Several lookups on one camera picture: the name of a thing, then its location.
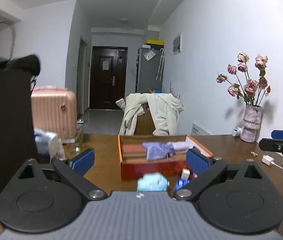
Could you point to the red cardboard box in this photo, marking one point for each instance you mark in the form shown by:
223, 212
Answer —
133, 169

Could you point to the cream jacket on chair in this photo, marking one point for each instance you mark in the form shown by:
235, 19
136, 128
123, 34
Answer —
164, 109

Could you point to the small white bottle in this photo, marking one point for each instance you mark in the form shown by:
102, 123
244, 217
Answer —
237, 132

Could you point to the grey refrigerator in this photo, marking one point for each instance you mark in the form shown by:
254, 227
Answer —
149, 71

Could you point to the pink suitcase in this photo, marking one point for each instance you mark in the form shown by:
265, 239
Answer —
55, 110

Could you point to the orange scouring sponge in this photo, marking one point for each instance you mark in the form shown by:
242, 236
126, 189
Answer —
133, 151

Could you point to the purple checked cloth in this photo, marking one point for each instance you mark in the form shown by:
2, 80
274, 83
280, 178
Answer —
158, 150

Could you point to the lavender fluffy towel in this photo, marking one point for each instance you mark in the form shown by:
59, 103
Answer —
180, 147

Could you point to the white charger plug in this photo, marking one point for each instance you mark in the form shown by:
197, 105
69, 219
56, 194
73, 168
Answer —
269, 161

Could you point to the blue tissue pack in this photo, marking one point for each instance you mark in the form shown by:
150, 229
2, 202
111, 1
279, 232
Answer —
181, 183

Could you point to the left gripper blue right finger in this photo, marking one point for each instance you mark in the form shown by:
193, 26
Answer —
197, 162

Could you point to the black monitor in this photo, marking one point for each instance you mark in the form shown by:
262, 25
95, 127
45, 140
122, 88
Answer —
17, 141

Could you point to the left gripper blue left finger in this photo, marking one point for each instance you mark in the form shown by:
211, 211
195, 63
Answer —
83, 162

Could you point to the dried pink roses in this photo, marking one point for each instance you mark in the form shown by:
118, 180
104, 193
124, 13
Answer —
252, 91

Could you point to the light blue plush toy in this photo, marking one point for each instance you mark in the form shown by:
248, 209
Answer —
152, 182

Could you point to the dark entrance door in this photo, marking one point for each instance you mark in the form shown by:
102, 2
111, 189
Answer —
107, 77

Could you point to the pink textured vase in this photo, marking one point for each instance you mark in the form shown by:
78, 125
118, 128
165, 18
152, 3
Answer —
251, 123

